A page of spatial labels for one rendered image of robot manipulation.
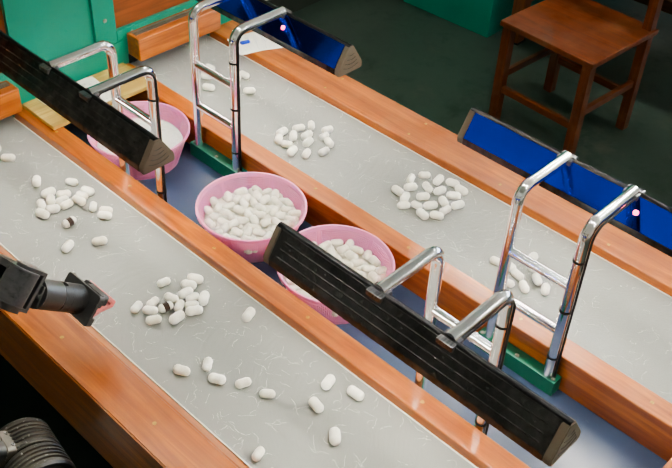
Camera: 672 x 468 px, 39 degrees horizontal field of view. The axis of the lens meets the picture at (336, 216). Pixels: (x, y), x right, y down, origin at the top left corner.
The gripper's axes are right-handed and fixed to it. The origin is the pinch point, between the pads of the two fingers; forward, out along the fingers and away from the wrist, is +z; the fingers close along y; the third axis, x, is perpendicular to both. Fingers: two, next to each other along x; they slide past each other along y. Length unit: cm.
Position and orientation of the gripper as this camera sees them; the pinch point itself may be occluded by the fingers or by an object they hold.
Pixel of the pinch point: (110, 303)
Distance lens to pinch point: 195.5
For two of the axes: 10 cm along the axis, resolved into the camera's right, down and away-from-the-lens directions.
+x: -4.8, 8.7, 1.1
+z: 4.9, 1.7, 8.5
